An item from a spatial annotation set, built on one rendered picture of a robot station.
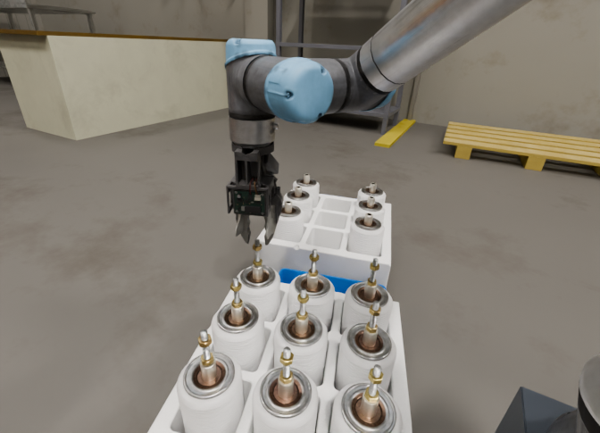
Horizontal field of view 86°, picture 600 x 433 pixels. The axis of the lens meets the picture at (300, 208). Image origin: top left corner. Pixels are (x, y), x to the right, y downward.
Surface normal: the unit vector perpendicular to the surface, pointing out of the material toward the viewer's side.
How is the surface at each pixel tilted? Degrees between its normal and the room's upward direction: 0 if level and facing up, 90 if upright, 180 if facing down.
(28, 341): 0
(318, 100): 90
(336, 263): 90
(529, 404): 0
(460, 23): 127
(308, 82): 90
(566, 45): 90
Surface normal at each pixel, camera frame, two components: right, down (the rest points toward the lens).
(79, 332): 0.04, -0.89
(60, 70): 0.88, 0.25
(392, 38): -0.84, 0.15
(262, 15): -0.47, 0.39
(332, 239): -0.25, 0.43
